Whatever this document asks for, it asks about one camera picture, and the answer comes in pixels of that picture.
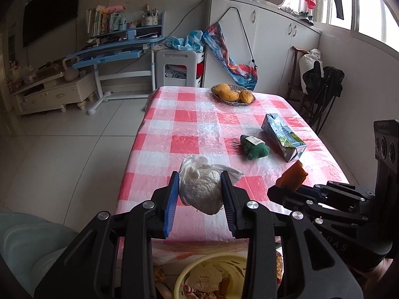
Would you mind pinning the green plush toy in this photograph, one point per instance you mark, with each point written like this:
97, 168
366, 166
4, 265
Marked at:
254, 149

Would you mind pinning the black folding chair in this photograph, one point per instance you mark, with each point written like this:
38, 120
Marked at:
330, 81

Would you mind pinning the white plastic stool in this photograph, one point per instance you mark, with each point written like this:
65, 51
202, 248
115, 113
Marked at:
177, 60

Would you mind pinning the black wall television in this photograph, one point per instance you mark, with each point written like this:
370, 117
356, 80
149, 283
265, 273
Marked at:
50, 9

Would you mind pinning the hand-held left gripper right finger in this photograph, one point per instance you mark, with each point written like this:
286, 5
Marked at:
227, 202

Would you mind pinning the small orange peel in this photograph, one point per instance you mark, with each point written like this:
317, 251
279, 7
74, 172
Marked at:
293, 176

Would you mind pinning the pink kettlebell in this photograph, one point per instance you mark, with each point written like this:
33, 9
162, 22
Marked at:
71, 74

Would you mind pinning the yellow mango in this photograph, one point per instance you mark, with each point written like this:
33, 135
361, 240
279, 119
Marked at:
245, 96
229, 95
222, 88

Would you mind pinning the yellow plastic basin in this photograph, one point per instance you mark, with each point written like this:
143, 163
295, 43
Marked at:
187, 271

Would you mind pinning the cream low cabinet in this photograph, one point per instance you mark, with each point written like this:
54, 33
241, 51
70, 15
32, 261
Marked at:
53, 95

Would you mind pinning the white sack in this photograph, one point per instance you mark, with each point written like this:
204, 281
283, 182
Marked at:
307, 64

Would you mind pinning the white paper ball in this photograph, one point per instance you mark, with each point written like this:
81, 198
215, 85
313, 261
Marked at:
202, 190

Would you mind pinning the blue study desk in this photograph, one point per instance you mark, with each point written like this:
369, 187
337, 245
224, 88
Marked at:
109, 54

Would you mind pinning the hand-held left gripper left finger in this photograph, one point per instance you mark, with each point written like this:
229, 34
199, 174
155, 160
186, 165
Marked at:
171, 205

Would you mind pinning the row of books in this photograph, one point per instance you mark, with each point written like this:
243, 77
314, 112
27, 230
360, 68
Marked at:
96, 21

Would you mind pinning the white wall cabinet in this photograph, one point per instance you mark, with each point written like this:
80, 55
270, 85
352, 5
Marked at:
274, 43

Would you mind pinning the green juice carton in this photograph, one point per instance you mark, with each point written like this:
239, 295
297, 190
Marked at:
280, 137

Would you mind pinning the light blue crumpled cloth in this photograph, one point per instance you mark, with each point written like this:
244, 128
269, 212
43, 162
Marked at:
184, 42

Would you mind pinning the pink checked tablecloth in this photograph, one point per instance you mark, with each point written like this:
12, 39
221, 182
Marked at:
187, 124

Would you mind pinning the pink plush toy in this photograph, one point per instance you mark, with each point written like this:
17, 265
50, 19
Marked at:
113, 9

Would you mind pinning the white pen holder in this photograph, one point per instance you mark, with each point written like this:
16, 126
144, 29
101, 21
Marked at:
149, 20

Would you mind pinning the colourful printed bag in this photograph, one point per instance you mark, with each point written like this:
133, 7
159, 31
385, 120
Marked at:
230, 65

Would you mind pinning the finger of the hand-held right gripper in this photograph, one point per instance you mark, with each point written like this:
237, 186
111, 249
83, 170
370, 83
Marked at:
336, 216
330, 190

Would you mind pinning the wooden chair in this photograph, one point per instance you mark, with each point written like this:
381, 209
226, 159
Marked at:
294, 68

